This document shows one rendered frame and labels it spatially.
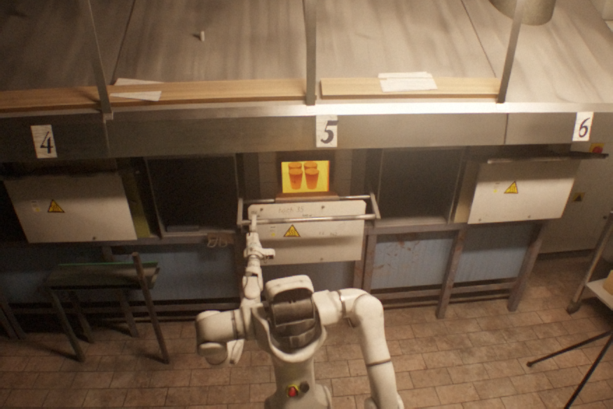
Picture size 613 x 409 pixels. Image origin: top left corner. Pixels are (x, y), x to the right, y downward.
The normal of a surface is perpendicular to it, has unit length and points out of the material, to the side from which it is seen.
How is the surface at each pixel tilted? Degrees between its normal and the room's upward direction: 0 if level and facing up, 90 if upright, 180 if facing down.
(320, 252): 90
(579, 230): 90
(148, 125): 80
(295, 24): 33
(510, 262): 90
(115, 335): 0
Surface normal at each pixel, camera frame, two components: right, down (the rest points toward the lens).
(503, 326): 0.00, -0.88
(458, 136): 0.08, 0.30
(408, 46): 0.04, -0.48
